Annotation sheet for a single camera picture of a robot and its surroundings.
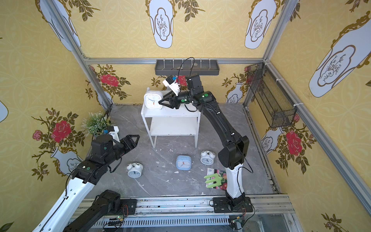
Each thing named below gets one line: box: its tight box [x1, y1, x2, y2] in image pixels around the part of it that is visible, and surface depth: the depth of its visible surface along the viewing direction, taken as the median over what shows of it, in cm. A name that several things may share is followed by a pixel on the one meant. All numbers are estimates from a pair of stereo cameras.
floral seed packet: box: [206, 167, 228, 191], surface depth 86 cm
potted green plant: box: [80, 111, 116, 137], surface depth 89 cm
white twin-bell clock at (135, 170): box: [126, 162, 144, 179], surface depth 81 cm
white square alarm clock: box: [143, 90, 164, 111], surface depth 71 cm
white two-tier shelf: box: [141, 87, 201, 148], surface depth 86 cm
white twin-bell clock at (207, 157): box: [199, 150, 216, 166], surface depth 86 cm
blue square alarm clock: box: [175, 155, 192, 171], surface depth 85 cm
